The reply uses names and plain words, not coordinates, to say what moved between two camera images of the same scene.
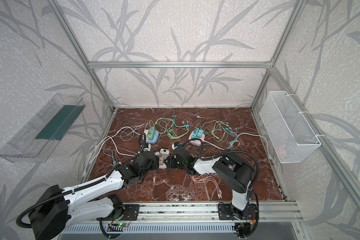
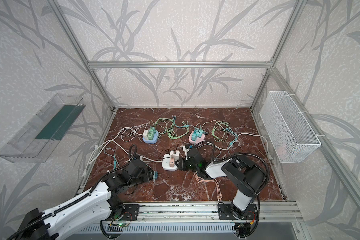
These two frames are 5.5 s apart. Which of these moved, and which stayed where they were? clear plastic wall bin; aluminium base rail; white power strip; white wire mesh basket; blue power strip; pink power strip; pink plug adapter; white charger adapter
Moved: white charger adapter; white power strip; pink plug adapter
Stayed: white wire mesh basket; blue power strip; clear plastic wall bin; aluminium base rail; pink power strip
